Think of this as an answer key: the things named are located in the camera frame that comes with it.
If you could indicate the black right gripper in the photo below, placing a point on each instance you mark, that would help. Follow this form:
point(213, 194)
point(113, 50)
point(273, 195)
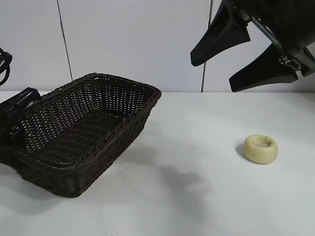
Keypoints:
point(288, 22)

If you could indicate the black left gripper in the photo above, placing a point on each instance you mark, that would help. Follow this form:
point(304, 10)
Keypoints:
point(14, 105)

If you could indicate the dark brown woven basket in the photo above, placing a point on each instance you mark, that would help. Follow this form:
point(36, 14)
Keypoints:
point(83, 127)

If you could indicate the pale yellow egg yolk pastry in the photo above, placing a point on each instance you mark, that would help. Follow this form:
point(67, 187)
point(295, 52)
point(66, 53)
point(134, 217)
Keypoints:
point(261, 150)

